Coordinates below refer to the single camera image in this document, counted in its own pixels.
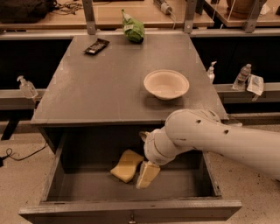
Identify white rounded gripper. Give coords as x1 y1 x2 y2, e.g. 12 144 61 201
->
136 128 193 189

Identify yellow sponge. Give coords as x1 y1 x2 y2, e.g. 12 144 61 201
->
110 150 144 183

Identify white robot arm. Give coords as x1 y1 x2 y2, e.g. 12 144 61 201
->
136 109 280 189

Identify grey open top drawer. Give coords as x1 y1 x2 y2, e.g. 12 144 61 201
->
19 129 242 224

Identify grey cabinet counter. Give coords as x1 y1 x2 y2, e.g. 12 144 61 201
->
30 33 229 152

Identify white paper bowl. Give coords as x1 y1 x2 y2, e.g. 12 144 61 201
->
143 69 190 101

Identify white pump bottle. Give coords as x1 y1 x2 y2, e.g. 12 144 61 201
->
206 61 216 83

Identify clear water bottle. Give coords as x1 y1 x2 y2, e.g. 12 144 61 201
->
233 64 251 90

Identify black snack bar wrapper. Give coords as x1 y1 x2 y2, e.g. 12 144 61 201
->
84 38 109 55

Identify green chip bag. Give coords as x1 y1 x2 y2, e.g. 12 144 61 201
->
122 10 144 44

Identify clear sanitizer pump bottle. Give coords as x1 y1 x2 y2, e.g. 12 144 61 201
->
17 75 39 99

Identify white power adapter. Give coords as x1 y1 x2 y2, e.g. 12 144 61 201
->
153 0 172 15

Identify brown wicker basket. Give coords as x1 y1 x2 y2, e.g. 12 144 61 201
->
226 0 256 19

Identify black bag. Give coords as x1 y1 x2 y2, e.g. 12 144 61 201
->
0 0 57 24

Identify black floor cable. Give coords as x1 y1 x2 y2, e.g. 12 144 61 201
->
0 142 48 168

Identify tangled cables on table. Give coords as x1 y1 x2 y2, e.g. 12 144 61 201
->
52 0 84 16

